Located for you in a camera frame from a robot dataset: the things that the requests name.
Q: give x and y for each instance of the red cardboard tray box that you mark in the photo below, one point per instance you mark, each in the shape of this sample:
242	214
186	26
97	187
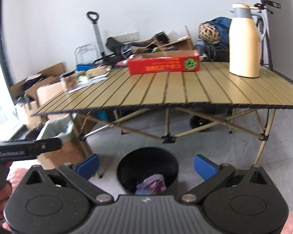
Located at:
167	61

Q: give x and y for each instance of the woven rattan ball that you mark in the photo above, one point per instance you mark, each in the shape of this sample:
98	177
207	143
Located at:
208	32

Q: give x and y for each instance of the clear jar with snacks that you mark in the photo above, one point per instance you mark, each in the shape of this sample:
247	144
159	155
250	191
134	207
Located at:
69	82

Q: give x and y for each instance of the pink floor rug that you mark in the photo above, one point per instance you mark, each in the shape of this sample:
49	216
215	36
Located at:
15	176

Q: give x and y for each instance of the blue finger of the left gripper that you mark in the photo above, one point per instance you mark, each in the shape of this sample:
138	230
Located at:
48	145

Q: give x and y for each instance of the large open cardboard boxes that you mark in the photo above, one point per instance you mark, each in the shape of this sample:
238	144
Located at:
34	91

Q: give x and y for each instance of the black cart handle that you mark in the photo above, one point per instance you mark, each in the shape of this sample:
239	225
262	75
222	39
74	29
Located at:
94	17

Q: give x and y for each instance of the khaki folding camping table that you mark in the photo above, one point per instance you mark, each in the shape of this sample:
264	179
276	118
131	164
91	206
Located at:
213	93

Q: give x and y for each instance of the black round trash bin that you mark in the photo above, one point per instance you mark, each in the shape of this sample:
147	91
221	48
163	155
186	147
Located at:
142	163

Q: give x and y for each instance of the black cart wheel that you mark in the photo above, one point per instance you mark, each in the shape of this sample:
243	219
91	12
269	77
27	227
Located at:
196	122

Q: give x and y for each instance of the yellow small carton box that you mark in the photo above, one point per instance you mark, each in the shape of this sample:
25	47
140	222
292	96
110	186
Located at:
98	71

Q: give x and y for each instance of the beige bin with black liner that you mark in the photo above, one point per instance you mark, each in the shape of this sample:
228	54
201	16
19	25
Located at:
34	133

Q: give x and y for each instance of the cardboard box with green liner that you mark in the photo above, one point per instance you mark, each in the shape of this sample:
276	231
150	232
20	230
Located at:
73	150

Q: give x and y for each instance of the wall power sockets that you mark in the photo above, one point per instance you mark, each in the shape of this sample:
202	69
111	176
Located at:
127	37

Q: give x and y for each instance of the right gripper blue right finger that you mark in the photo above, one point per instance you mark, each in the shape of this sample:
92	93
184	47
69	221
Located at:
204	167

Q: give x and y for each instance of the blue fabric bag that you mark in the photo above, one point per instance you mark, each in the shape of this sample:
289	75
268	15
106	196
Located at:
222	24

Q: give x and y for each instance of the white paper sheet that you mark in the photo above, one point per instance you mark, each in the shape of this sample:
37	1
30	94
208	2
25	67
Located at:
89	82

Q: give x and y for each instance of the light blue plush toy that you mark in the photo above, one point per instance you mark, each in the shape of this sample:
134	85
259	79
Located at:
142	189

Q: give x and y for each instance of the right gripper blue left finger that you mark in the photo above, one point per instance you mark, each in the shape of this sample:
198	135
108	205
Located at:
88	167

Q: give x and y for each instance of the purple satin cloth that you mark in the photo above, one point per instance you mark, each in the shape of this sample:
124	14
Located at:
155	183

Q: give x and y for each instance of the person's left hand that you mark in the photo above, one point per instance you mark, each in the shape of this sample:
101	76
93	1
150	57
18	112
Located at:
5	193

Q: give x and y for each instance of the open brown cardboard box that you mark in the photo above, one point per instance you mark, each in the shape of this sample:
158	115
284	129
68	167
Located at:
173	41

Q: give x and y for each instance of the cream thermos jug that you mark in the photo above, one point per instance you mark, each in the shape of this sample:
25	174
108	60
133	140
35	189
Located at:
244	42

